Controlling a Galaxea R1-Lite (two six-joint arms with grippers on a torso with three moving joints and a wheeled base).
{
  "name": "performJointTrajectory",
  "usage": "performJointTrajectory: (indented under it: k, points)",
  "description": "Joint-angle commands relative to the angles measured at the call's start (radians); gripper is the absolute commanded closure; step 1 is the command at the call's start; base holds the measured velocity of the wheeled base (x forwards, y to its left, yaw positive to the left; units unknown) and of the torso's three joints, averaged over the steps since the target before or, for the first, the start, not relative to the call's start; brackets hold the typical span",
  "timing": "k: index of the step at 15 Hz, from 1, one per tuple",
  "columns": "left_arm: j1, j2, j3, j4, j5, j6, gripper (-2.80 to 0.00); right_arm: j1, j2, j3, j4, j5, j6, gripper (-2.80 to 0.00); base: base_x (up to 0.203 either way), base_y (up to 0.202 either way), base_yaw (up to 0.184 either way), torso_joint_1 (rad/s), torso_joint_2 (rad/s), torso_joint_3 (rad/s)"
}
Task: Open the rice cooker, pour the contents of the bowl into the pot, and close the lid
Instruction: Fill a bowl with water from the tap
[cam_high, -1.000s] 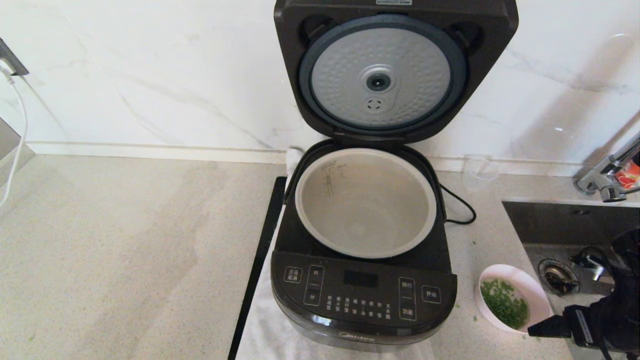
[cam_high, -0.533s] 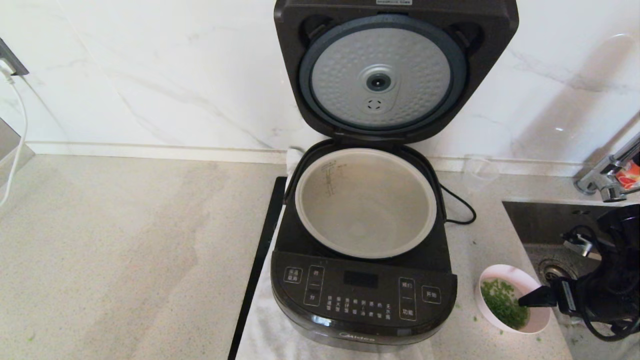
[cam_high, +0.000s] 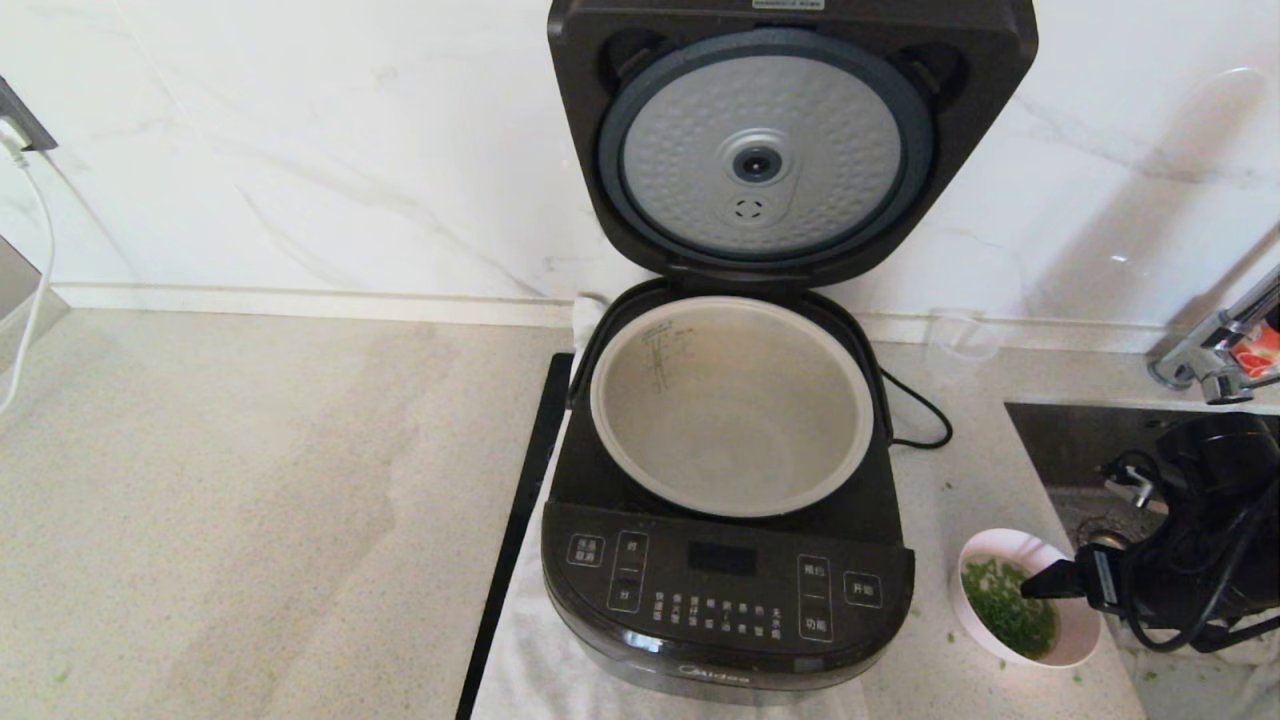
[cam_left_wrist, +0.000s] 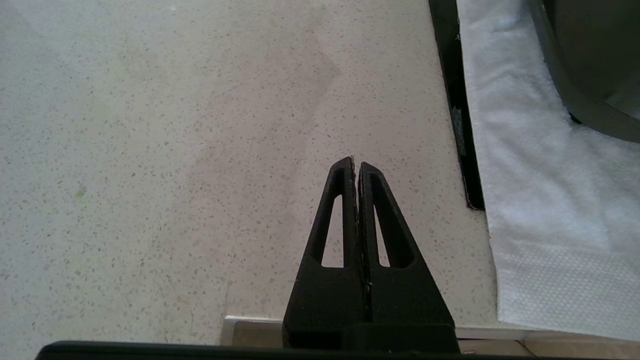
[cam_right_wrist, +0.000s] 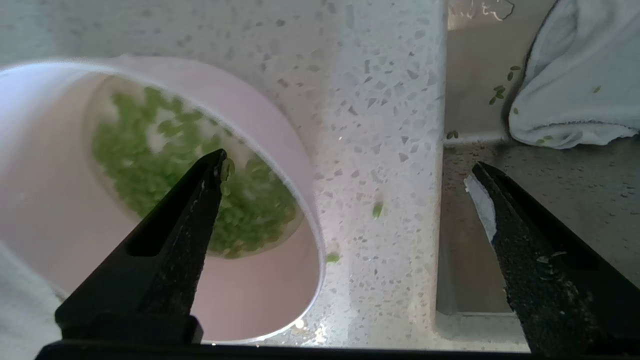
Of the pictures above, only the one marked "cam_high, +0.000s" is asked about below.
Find black rice cooker lid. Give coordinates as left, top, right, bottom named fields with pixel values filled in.
left=548, top=0, right=1039, bottom=291

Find chopped green vegetables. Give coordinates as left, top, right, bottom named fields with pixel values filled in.
left=960, top=556, right=1059, bottom=661

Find stainless steel sink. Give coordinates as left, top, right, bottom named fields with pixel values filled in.
left=1003, top=400, right=1280, bottom=720

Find metal sink drain strainer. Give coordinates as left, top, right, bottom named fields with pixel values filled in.
left=1078, top=517, right=1136, bottom=553

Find clear measuring cup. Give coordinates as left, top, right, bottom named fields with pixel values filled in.
left=922, top=308, right=1001, bottom=391

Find grey inner pot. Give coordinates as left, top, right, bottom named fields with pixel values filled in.
left=588, top=295, right=876, bottom=519

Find white rag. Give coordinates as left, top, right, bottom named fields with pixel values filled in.
left=1100, top=610, right=1280, bottom=720

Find grey side panel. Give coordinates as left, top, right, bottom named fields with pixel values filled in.
left=0, top=235, right=71, bottom=376

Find orange red packet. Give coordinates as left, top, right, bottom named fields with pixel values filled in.
left=1235, top=325, right=1280, bottom=381

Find chrome faucet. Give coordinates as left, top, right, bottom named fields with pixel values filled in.
left=1145, top=262, right=1280, bottom=406

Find white power cable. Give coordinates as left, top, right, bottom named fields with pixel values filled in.
left=0, top=125, right=59, bottom=416

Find pink bowl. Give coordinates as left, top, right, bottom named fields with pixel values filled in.
left=950, top=527, right=1101, bottom=669

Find dark wall socket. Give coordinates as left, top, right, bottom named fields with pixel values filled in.
left=0, top=75, right=61, bottom=156

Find white cloth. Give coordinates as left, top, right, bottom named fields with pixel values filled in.
left=470, top=295, right=871, bottom=720

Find black flat strip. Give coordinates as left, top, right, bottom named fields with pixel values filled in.
left=455, top=352, right=576, bottom=720

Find black rice cooker base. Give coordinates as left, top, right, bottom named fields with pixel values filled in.
left=540, top=278, right=916, bottom=706

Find black power cord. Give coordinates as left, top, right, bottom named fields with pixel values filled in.
left=885, top=372, right=951, bottom=449

